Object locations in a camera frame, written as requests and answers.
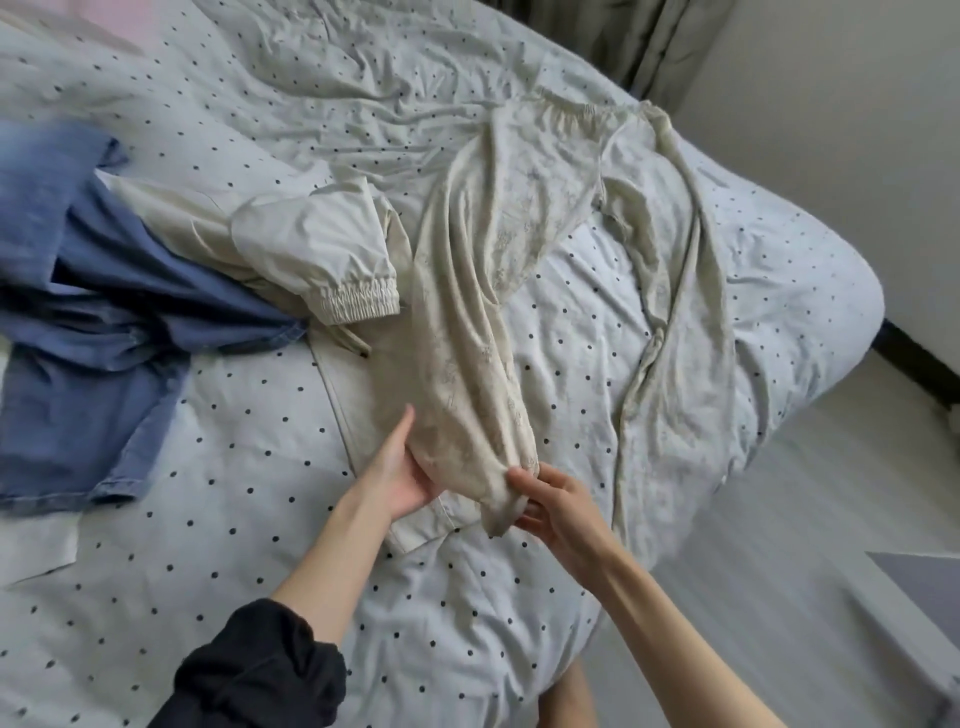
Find person's right forearm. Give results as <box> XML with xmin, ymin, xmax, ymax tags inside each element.
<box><xmin>577</xmin><ymin>547</ymin><xmax>789</xmax><ymax>728</ymax></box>

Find white dotted bed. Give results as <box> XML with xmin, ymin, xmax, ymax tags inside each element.
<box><xmin>0</xmin><ymin>0</ymin><xmax>887</xmax><ymax>728</ymax></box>

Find cream white jacket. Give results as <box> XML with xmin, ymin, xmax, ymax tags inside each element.
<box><xmin>0</xmin><ymin>168</ymin><xmax>485</xmax><ymax>587</ymax></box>

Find blue denim jeans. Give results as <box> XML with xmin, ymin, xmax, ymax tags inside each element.
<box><xmin>0</xmin><ymin>120</ymin><xmax>309</xmax><ymax>516</ymax></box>

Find person's left hand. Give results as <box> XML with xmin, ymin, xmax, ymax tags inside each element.
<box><xmin>348</xmin><ymin>405</ymin><xmax>444</xmax><ymax>524</ymax></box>

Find light grey wardrobe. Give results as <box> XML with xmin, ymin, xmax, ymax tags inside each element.
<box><xmin>840</xmin><ymin>547</ymin><xmax>960</xmax><ymax>707</ymax></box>

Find person's right hand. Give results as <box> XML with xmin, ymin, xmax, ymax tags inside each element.
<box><xmin>505</xmin><ymin>462</ymin><xmax>624</xmax><ymax>587</ymax></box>

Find beige patterned pants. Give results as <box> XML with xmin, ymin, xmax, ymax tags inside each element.
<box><xmin>367</xmin><ymin>93</ymin><xmax>737</xmax><ymax>564</ymax></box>

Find person's bare leg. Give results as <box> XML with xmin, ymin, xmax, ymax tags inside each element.
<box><xmin>537</xmin><ymin>660</ymin><xmax>602</xmax><ymax>728</ymax></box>

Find pink pillow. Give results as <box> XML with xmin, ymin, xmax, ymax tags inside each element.
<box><xmin>0</xmin><ymin>0</ymin><xmax>167</xmax><ymax>54</ymax></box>

